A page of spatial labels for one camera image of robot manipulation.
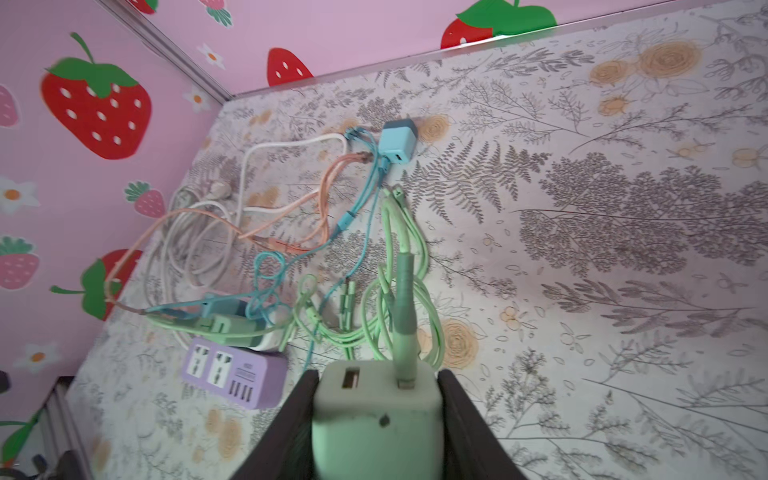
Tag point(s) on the teal charger plug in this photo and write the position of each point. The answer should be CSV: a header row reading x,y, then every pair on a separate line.
x,y
398,140

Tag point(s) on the light green charger plug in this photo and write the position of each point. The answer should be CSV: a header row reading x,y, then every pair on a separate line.
x,y
365,427

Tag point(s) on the white blue power strip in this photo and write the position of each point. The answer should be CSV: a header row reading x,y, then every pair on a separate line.
x,y
276,316

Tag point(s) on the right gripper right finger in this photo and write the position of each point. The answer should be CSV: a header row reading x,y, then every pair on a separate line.
x,y
471,451

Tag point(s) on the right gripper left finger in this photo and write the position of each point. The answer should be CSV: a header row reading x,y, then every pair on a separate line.
x,y
285,449

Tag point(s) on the blue-grey charger plug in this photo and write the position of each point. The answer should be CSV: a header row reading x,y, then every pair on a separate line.
x,y
217,304

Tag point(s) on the purple power strip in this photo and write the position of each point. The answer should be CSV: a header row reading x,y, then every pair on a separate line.
x,y
248,378

